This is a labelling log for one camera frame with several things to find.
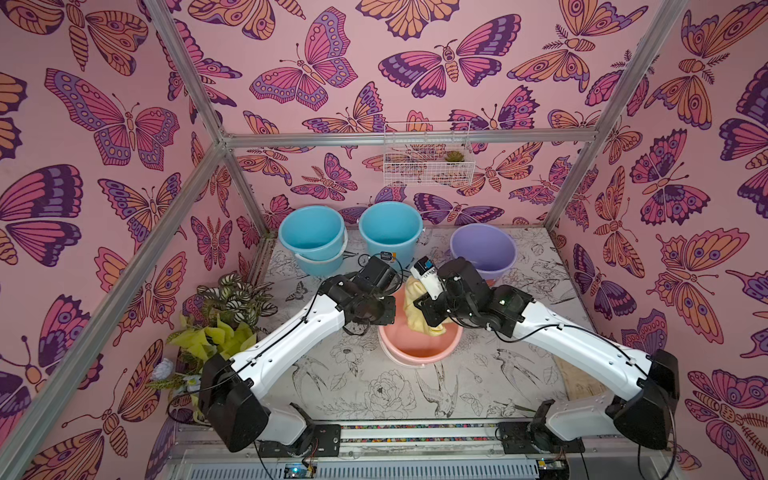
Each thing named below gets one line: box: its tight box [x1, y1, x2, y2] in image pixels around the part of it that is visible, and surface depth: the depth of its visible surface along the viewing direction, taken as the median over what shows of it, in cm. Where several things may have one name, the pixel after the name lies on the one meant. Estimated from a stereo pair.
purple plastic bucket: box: [450, 223, 518, 281], surface depth 96 cm
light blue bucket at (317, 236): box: [278, 205, 349, 277], surface depth 99 cm
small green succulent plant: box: [445, 150, 465, 162], surface depth 95 cm
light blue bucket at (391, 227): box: [358, 201, 424, 270], surface depth 102 cm
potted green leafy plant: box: [146, 272, 278, 422], surface depth 76 cm
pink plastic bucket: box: [378, 281, 464, 366], surface depth 73 cm
